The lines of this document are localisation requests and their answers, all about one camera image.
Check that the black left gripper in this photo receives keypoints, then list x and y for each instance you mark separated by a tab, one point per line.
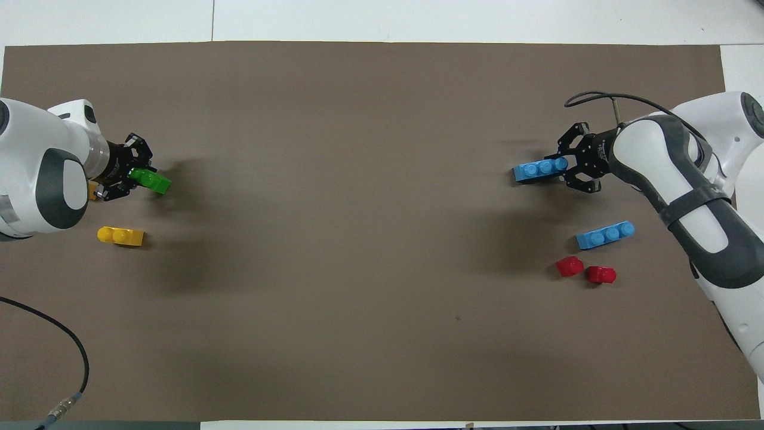
119	164

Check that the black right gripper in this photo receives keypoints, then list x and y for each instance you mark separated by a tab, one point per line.
595	155

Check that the green two-stud toy brick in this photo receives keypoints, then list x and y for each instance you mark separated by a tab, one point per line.
152	181

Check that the blue three-stud toy brick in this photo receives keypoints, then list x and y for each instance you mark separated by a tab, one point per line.
537	170
604	235

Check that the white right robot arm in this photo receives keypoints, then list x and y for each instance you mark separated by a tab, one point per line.
704	215

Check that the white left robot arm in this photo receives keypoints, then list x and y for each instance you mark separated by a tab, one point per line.
36	161

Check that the yellow two-stud toy brick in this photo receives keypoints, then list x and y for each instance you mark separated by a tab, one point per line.
92	191
121	236

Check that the red single-stud toy brick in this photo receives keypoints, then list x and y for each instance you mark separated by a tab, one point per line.
570	267
601	275

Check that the brown paper table mat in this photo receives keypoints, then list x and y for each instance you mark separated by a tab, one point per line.
358	269

